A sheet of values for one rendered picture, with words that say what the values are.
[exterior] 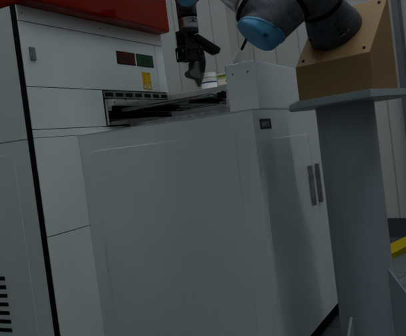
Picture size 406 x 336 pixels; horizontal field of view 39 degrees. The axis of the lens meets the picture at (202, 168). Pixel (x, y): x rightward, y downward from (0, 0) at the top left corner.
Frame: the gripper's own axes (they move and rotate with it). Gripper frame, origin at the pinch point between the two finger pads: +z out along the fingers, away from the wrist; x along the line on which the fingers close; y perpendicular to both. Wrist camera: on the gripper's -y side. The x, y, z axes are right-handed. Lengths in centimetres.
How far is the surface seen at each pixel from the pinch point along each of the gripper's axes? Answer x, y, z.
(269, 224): 54, 20, 48
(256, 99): 51, 17, 13
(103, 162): 8, 47, 25
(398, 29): -37, -177, -32
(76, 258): 3, 59, 54
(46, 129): 5, 64, 13
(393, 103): -48, -180, 12
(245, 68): 49, 19, 3
